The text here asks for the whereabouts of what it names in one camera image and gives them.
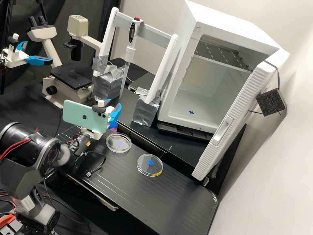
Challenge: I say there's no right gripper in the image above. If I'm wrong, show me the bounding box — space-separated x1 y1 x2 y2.
79 98 122 141

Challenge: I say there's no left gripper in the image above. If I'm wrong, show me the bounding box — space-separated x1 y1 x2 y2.
2 41 54 68

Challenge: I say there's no petri dish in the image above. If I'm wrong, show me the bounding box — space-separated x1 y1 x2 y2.
105 132 132 154

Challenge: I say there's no cream microscope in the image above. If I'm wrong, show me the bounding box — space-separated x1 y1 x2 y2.
26 14 104 109

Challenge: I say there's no pipette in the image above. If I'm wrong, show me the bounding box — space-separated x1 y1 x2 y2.
119 16 144 99

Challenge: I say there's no white pipette stand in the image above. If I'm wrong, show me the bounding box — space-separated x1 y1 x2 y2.
92 7 179 127

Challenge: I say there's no incubator door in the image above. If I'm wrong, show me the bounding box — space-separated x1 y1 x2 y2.
191 51 288 182

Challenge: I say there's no white incubator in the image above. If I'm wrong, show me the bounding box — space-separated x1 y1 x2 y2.
156 0 291 134

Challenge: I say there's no right wrist camera phone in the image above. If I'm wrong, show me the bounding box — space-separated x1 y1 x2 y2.
62 100 111 132

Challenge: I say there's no black cable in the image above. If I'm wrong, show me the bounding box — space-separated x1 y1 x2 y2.
84 151 106 178

